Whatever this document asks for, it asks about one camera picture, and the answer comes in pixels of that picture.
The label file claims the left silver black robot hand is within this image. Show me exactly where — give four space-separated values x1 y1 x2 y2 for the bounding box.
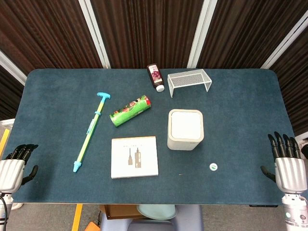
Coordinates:
0 143 39 193

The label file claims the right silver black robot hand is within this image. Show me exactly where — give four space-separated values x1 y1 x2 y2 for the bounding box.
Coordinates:
260 131 308 194

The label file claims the white lidded bin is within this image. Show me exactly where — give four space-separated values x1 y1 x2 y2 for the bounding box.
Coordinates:
167 108 205 151

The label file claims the green patterned roll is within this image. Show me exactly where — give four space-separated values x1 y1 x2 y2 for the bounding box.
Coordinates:
109 94 153 128

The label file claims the dark grape juice bottle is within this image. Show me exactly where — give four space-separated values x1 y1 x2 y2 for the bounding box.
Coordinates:
147 63 166 92

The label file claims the blue felt table mat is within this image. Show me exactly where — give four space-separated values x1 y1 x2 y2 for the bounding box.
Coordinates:
11 68 297 205

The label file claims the teal green toy water pump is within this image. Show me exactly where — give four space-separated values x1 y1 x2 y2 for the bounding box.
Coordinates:
73 92 112 173

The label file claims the orange object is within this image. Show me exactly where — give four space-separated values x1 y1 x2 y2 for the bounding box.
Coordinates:
84 221 101 231

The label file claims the lavender plastic stool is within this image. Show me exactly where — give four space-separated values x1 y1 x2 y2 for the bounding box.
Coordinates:
100 204 205 231

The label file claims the brown cardboard box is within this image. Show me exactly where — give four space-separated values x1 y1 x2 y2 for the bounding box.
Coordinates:
100 204 147 220

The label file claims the flat white product box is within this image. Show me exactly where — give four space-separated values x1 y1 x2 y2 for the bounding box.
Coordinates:
111 136 160 179

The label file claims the light blue plastic basin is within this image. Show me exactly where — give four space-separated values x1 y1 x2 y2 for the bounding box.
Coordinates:
136 204 178 221

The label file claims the white partition post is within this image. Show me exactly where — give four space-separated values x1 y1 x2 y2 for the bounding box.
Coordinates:
186 0 218 69
261 16 308 69
0 50 27 85
78 0 111 69

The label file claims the white wire mesh rack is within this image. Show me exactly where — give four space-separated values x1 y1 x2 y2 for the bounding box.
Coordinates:
167 68 213 98

